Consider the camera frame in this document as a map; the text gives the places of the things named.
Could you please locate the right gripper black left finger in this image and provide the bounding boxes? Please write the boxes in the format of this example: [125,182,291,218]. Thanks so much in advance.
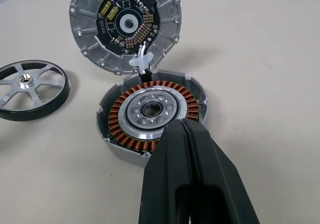
[139,119,201,224]

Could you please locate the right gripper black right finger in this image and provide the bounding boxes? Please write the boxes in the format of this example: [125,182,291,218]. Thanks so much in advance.
[182,119,261,224]

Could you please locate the silver motor housing copper windings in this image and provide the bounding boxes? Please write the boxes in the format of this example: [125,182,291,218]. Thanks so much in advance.
[96,69,209,170]

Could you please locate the silver spoked rotor black rim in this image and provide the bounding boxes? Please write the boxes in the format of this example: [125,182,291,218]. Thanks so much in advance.
[0,60,72,121]

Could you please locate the white wires with clip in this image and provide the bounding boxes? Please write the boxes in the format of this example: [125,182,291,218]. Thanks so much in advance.
[128,40,155,75]

